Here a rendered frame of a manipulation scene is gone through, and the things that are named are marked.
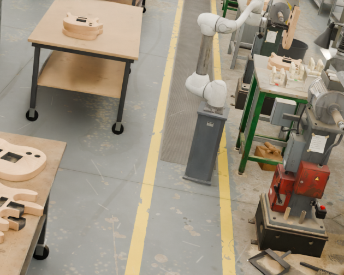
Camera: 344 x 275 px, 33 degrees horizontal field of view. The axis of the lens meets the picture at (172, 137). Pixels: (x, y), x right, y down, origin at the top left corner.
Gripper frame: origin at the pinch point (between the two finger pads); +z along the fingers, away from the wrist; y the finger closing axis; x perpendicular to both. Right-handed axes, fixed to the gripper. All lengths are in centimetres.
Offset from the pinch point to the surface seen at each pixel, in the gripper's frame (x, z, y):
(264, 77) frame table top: -53, -8, -4
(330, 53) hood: 7, 26, 87
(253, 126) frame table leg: -92, -9, 28
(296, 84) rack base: -47, 21, 14
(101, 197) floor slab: -148, -127, 122
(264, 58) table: -56, -5, -79
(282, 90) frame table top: -53, 9, 21
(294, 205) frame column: -107, 27, 133
